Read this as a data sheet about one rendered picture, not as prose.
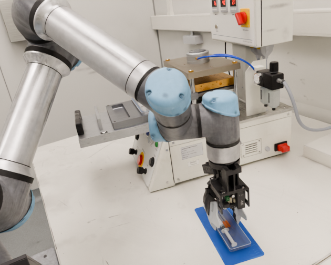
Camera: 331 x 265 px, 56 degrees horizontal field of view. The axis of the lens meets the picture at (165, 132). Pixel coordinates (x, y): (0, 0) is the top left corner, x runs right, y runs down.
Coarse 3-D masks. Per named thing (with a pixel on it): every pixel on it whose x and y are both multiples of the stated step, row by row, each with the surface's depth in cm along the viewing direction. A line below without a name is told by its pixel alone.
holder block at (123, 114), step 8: (112, 104) 115; (120, 104) 115; (128, 104) 112; (112, 112) 107; (120, 112) 110; (128, 112) 104; (136, 112) 103; (112, 120) 99; (120, 120) 98; (128, 120) 98; (136, 120) 99; (144, 120) 100; (120, 128) 98
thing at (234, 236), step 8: (224, 216) 83; (224, 224) 81; (232, 224) 80; (224, 232) 78; (232, 232) 77; (240, 232) 77; (232, 240) 75; (240, 240) 75; (248, 240) 74; (232, 248) 73
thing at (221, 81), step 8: (200, 80) 104; (208, 80) 103; (216, 80) 102; (224, 80) 103; (232, 80) 103; (200, 88) 101; (208, 88) 102; (216, 88) 103; (224, 88) 104; (232, 88) 104
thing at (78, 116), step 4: (76, 112) 107; (76, 116) 103; (80, 116) 104; (76, 120) 99; (80, 120) 99; (76, 124) 97; (80, 124) 97; (76, 128) 97; (80, 128) 97; (80, 132) 98
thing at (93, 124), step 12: (96, 108) 108; (84, 120) 110; (96, 120) 108; (108, 120) 107; (84, 132) 99; (96, 132) 98; (108, 132) 97; (120, 132) 98; (132, 132) 99; (144, 132) 100; (84, 144) 96; (96, 144) 97
